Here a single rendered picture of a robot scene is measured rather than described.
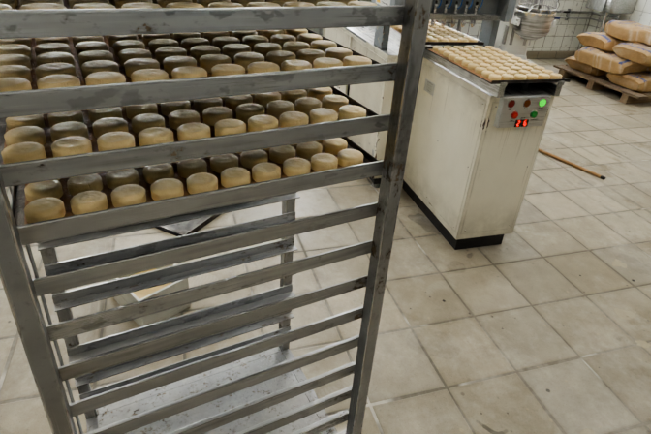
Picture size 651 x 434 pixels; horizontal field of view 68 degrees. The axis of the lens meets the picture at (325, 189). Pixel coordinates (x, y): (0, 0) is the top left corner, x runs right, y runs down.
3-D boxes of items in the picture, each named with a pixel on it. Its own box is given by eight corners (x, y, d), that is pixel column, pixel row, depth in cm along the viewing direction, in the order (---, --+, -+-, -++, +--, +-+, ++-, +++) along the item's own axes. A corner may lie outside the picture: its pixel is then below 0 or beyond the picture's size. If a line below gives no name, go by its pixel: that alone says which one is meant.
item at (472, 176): (397, 188, 305) (420, 44, 261) (446, 184, 314) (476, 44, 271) (451, 254, 247) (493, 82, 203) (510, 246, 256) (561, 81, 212)
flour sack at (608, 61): (569, 59, 556) (573, 45, 548) (595, 58, 570) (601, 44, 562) (621, 77, 498) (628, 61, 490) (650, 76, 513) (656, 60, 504)
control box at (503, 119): (492, 125, 214) (500, 95, 208) (538, 123, 221) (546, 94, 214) (497, 128, 211) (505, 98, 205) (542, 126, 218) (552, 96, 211)
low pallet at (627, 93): (550, 74, 588) (553, 64, 582) (601, 72, 613) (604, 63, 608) (634, 107, 490) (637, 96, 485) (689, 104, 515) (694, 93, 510)
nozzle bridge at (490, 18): (366, 41, 285) (373, -21, 269) (473, 42, 305) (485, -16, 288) (387, 54, 258) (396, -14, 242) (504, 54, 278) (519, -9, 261)
